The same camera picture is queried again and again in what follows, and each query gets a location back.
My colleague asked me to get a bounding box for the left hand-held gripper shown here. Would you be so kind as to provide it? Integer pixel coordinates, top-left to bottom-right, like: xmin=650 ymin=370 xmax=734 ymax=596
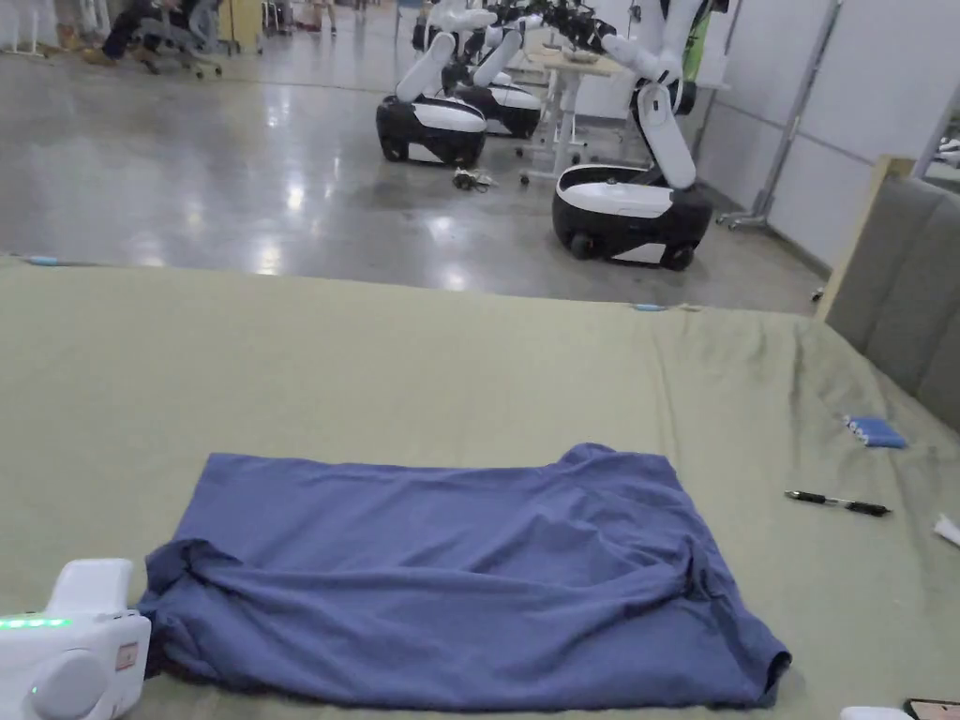
xmin=0 ymin=558 xmax=153 ymax=720

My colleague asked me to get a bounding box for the dark blue shirt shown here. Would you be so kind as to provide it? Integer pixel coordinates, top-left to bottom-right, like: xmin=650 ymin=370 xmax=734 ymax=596
xmin=139 ymin=442 xmax=793 ymax=713

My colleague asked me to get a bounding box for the black pen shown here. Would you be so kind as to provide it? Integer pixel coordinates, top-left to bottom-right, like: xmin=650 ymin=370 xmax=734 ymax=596
xmin=784 ymin=489 xmax=893 ymax=518

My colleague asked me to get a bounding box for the blue pack of batteries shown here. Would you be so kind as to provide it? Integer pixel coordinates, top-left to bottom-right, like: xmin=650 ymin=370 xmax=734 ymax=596
xmin=843 ymin=414 xmax=908 ymax=451

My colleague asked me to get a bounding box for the bed with pale green sheet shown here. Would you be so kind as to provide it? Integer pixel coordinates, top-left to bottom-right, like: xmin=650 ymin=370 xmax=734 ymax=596
xmin=0 ymin=254 xmax=960 ymax=720

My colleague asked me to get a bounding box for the grey padded headboard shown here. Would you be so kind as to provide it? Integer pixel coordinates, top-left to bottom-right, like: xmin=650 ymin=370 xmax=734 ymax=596
xmin=816 ymin=156 xmax=960 ymax=438

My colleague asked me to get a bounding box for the white and black wheeled robot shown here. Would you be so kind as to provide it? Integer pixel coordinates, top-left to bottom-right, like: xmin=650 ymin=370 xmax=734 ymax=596
xmin=454 ymin=14 xmax=545 ymax=141
xmin=376 ymin=0 xmax=490 ymax=168
xmin=551 ymin=0 xmax=713 ymax=273

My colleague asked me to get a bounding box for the grey office chair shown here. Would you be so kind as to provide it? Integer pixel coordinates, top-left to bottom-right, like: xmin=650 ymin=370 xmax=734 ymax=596
xmin=142 ymin=0 xmax=243 ymax=81

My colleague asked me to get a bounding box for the white desk with wooden top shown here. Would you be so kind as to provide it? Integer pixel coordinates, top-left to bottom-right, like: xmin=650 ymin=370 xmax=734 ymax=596
xmin=517 ymin=46 xmax=638 ymax=168

